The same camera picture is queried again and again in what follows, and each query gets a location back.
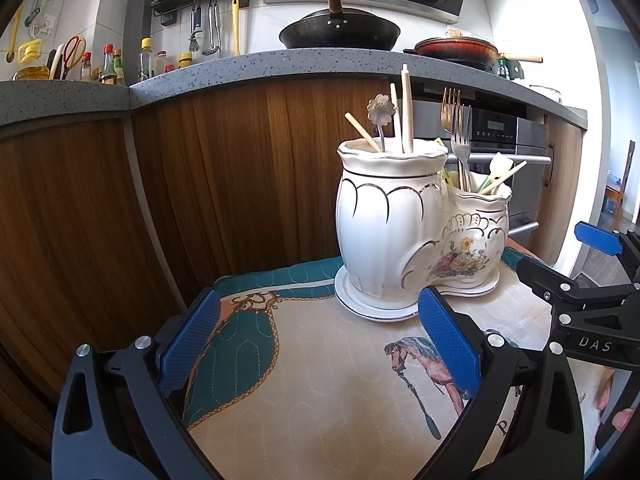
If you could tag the silver fork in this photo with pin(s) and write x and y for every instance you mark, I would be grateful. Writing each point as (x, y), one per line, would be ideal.
(460, 155)

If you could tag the red frying pan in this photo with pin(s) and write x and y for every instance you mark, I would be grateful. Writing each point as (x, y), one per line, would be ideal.
(455, 49)

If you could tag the yellow cooking oil bottle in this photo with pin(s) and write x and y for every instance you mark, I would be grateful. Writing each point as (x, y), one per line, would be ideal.
(32, 62)

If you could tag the yellow hanging tool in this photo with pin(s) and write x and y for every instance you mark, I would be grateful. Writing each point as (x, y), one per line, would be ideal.
(15, 35)

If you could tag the yellow tulip spoon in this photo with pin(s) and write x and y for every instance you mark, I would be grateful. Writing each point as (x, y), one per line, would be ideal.
(500, 165)

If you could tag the hanging metal slotted spoon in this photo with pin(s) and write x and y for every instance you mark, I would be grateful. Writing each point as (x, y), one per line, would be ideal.
(211, 50)

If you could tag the white ceramic saucer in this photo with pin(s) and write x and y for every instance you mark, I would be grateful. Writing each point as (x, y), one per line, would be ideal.
(365, 307)

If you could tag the narrow wooden cabinet door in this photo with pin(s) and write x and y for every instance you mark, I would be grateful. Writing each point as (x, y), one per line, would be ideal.
(565, 185)

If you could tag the row of sauce bottles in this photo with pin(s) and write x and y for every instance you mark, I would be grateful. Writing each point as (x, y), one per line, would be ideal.
(110, 67)

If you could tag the grey speckled kitchen counter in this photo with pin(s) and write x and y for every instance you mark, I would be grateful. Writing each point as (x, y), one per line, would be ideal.
(225, 72)

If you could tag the wooden kitchen cabinet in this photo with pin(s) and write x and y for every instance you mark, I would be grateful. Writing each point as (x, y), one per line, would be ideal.
(200, 185)

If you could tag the wooden chopstick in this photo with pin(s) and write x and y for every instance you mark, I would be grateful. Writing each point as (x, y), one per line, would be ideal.
(510, 172)
(407, 110)
(395, 115)
(361, 132)

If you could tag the round ceiling lamp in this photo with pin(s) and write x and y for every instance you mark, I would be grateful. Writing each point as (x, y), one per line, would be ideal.
(590, 0)

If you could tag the gold fork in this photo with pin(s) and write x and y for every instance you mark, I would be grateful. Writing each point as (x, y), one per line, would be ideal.
(450, 110)

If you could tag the stainless built-in oven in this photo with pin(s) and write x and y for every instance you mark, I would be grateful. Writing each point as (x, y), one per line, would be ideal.
(500, 125)

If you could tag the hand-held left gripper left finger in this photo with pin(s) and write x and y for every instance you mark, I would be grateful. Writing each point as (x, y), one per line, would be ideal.
(192, 342)

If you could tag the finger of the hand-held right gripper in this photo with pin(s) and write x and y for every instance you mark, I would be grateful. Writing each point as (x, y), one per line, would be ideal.
(542, 280)
(597, 237)

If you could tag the wooden chair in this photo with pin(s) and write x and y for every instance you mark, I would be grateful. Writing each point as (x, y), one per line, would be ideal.
(625, 180)

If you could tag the white floral ceramic utensil holder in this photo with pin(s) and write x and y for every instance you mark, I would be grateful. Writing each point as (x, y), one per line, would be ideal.
(380, 220)

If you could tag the white bowl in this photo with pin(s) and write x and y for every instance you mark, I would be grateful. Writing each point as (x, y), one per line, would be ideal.
(545, 92)

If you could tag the person's right hand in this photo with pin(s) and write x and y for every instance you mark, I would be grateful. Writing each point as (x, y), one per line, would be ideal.
(624, 419)

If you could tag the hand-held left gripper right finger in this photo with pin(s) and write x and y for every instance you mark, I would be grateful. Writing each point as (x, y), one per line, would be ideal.
(447, 342)

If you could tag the white wall plug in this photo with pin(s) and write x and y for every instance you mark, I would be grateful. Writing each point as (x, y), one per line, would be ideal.
(40, 15)

